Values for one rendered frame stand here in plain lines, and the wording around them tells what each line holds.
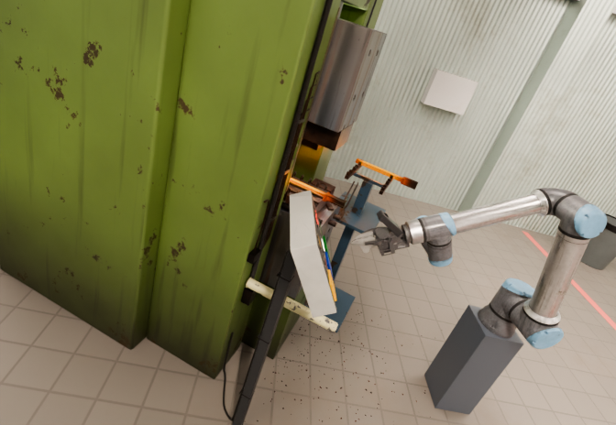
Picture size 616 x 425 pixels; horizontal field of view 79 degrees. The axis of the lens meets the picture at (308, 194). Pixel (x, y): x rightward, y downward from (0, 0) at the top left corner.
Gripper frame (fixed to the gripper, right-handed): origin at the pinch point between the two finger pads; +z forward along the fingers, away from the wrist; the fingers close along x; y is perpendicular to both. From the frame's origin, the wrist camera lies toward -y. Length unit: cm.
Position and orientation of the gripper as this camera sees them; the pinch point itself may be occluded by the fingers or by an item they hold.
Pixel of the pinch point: (354, 240)
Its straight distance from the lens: 142.1
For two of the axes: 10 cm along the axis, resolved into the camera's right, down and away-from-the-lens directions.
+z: -9.7, 2.3, 0.7
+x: -0.5, -4.6, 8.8
